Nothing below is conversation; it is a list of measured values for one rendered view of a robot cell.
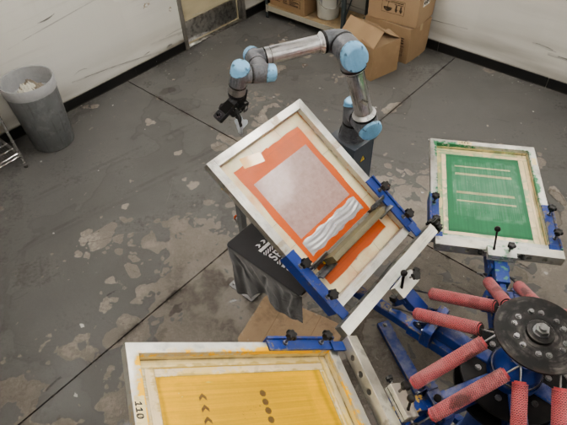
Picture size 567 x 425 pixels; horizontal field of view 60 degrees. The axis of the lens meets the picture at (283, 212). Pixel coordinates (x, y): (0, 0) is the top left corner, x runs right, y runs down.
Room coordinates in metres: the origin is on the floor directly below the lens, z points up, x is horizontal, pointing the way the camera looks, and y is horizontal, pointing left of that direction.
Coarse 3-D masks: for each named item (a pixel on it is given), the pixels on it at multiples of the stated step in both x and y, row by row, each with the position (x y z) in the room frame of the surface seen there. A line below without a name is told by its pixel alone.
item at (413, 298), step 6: (390, 288) 1.16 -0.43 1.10; (408, 294) 1.13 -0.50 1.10; (414, 294) 1.13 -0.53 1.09; (408, 300) 1.11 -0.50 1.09; (414, 300) 1.11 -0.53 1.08; (420, 300) 1.12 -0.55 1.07; (408, 306) 1.10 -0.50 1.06; (414, 306) 1.09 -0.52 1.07; (420, 306) 1.09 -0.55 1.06; (426, 306) 1.10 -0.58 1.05
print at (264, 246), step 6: (264, 240) 1.59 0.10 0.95; (258, 246) 1.55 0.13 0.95; (264, 246) 1.55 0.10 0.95; (270, 246) 1.55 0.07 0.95; (264, 252) 1.51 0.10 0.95; (270, 252) 1.51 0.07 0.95; (276, 252) 1.51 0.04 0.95; (270, 258) 1.47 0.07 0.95; (276, 258) 1.47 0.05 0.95; (282, 264) 1.44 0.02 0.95; (288, 270) 1.40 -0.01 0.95
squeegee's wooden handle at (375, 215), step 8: (368, 216) 1.44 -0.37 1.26; (376, 216) 1.40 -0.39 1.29; (360, 224) 1.38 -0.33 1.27; (368, 224) 1.36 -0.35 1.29; (352, 232) 1.35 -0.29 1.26; (360, 232) 1.32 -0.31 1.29; (344, 240) 1.30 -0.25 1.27; (352, 240) 1.28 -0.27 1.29; (336, 248) 1.27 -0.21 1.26; (344, 248) 1.24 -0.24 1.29; (328, 256) 1.22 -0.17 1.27; (336, 256) 1.20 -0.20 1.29; (328, 264) 1.20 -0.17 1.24
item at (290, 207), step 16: (272, 160) 1.61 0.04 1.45; (240, 176) 1.50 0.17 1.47; (256, 176) 1.52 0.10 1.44; (272, 176) 1.54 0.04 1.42; (288, 176) 1.56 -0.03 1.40; (256, 192) 1.46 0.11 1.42; (272, 192) 1.47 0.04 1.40; (288, 192) 1.49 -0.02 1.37; (304, 192) 1.51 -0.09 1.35; (272, 208) 1.41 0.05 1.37; (288, 208) 1.42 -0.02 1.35; (304, 208) 1.44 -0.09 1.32; (288, 224) 1.36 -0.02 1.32; (304, 224) 1.37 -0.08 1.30; (320, 224) 1.39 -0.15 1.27; (336, 240) 1.34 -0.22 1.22; (352, 256) 1.29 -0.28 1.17; (336, 272) 1.21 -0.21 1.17
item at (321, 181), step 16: (272, 144) 1.68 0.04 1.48; (288, 144) 1.71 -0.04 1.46; (304, 144) 1.73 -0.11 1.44; (288, 160) 1.63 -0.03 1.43; (304, 160) 1.65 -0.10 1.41; (320, 160) 1.68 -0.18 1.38; (304, 176) 1.58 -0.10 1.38; (320, 176) 1.60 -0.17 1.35; (336, 176) 1.62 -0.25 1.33; (320, 192) 1.53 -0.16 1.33; (336, 192) 1.55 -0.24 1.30; (352, 192) 1.57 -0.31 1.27; (320, 208) 1.46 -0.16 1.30; (336, 208) 1.48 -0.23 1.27; (368, 208) 1.52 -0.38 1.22; (352, 224) 1.43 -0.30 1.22; (368, 240) 1.38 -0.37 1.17
